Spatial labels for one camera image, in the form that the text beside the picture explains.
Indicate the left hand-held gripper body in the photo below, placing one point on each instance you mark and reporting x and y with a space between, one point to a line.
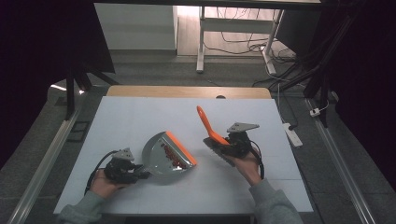
120 171

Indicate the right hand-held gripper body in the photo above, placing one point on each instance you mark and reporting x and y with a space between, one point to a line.
239 141

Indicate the grey dustpan with orange edge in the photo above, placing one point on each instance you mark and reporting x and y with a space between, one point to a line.
152 155

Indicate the person's left hand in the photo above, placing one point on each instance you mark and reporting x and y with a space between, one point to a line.
104 186

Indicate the person's right hand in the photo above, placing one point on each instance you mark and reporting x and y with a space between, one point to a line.
249 168

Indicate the white power strip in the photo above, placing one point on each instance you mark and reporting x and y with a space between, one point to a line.
292 133

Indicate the wooden desk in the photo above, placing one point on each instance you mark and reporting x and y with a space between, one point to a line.
186 92

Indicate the small white connector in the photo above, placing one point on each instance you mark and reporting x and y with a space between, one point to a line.
315 112

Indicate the black metal stand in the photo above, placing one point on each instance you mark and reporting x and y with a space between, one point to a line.
323 62
71 90

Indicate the dark curtain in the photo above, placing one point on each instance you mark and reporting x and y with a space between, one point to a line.
31 62
370 77

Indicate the white partition panel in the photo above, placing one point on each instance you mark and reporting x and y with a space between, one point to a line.
137 26

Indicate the black rectangular floor frame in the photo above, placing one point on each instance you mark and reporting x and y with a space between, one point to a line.
78 131

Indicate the aluminium rail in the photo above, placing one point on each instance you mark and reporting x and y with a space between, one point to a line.
342 174
40 174

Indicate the white desk frame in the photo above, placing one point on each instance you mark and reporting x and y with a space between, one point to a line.
236 25

